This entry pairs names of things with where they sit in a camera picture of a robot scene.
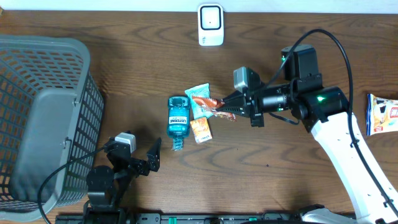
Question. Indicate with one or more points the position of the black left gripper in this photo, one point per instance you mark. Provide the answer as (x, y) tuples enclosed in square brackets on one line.
[(153, 158)]

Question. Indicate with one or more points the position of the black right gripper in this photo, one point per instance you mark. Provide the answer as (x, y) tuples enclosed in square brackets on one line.
[(236, 102)]

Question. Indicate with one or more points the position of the red orange snack bar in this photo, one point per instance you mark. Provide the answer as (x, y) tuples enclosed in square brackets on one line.
[(211, 105)]

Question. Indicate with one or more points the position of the pale teal snack packet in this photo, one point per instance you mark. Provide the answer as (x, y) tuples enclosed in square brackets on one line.
[(202, 90)]

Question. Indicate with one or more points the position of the small orange snack packet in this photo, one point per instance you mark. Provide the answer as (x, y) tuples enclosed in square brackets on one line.
[(201, 130)]

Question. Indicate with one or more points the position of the teal mouthwash bottle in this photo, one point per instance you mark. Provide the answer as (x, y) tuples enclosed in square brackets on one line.
[(178, 121)]

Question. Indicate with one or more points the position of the yellow snack bag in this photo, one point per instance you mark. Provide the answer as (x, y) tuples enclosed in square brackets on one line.
[(381, 115)]

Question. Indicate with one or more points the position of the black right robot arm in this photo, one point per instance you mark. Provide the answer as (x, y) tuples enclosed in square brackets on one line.
[(325, 114)]

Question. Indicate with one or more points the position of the white barcode scanner box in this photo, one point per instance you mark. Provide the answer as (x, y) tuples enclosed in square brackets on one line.
[(210, 25)]

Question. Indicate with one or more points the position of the grey plastic lattice basket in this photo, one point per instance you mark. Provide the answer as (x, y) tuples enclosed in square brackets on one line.
[(51, 112)]

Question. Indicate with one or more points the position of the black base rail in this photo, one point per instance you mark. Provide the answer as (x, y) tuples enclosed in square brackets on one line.
[(155, 218)]

